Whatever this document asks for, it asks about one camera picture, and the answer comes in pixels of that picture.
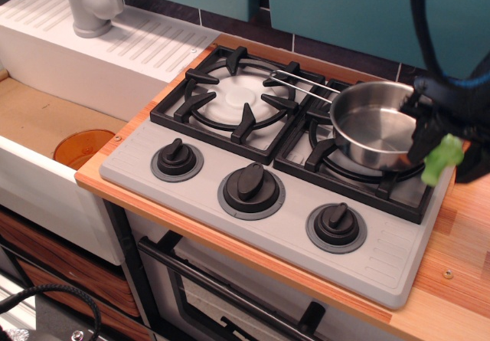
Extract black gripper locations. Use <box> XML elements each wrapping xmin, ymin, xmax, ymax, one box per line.
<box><xmin>400</xmin><ymin>76</ymin><xmax>489</xmax><ymax>183</ymax></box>

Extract green toy cauliflower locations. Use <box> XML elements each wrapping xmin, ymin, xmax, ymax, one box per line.
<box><xmin>421</xmin><ymin>134</ymin><xmax>464</xmax><ymax>187</ymax></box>

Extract steel pan with wire handle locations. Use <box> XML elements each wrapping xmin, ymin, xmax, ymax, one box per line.
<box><xmin>269</xmin><ymin>70</ymin><xmax>423</xmax><ymax>172</ymax></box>

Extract grey toy stove top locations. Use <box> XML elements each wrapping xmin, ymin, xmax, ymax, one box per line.
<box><xmin>98</xmin><ymin>73</ymin><xmax>468</xmax><ymax>311</ymax></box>

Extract black right stove knob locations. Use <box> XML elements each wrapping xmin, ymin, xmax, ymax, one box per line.
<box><xmin>305</xmin><ymin>202</ymin><xmax>368</xmax><ymax>254</ymax></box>

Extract black stove knob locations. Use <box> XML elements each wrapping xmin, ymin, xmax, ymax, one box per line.
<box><xmin>305</xmin><ymin>202</ymin><xmax>368</xmax><ymax>254</ymax></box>
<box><xmin>217</xmin><ymin>162</ymin><xmax>286</xmax><ymax>221</ymax></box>
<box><xmin>151</xmin><ymin>138</ymin><xmax>204</xmax><ymax>183</ymax></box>

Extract black middle stove knob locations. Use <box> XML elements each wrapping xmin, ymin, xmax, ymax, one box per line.
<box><xmin>217</xmin><ymin>162</ymin><xmax>286</xmax><ymax>221</ymax></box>

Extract black left stove knob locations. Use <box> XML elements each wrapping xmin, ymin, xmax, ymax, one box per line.
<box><xmin>151</xmin><ymin>138</ymin><xmax>204</xmax><ymax>183</ymax></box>

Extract black right burner grate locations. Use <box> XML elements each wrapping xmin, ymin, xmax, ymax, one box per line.
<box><xmin>274</xmin><ymin>80</ymin><xmax>453</xmax><ymax>225</ymax></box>

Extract black burner grate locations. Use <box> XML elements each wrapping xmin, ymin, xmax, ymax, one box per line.
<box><xmin>274</xmin><ymin>80</ymin><xmax>453</xmax><ymax>225</ymax></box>
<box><xmin>150</xmin><ymin>46</ymin><xmax>325</xmax><ymax>165</ymax></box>

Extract black left burner grate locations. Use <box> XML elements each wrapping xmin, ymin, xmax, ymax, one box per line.
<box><xmin>150</xmin><ymin>46</ymin><xmax>325</xmax><ymax>165</ymax></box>

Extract wooden drawer fronts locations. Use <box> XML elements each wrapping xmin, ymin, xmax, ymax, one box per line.
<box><xmin>1</xmin><ymin>207</ymin><xmax>151</xmax><ymax>340</ymax></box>

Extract orange plastic plate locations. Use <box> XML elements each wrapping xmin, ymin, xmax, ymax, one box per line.
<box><xmin>53</xmin><ymin>129</ymin><xmax>115</xmax><ymax>170</ymax></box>

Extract grey toy faucet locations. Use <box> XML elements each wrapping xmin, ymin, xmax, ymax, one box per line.
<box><xmin>68</xmin><ymin>0</ymin><xmax>124</xmax><ymax>38</ymax></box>

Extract white toy sink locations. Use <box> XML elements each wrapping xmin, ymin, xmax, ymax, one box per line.
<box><xmin>1</xmin><ymin>0</ymin><xmax>217</xmax><ymax>265</ymax></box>

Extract teal wall cabinet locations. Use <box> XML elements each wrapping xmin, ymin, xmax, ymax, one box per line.
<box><xmin>114</xmin><ymin>0</ymin><xmax>490</xmax><ymax>86</ymax></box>

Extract black braided cable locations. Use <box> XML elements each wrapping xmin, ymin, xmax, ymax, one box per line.
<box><xmin>408</xmin><ymin>0</ymin><xmax>490</xmax><ymax>89</ymax></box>

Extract oven door with black handle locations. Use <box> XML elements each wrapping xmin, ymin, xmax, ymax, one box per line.
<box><xmin>137</xmin><ymin>231</ymin><xmax>396</xmax><ymax>340</ymax></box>

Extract black cable near camera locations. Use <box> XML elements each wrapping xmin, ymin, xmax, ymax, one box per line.
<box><xmin>0</xmin><ymin>284</ymin><xmax>103</xmax><ymax>341</ymax></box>

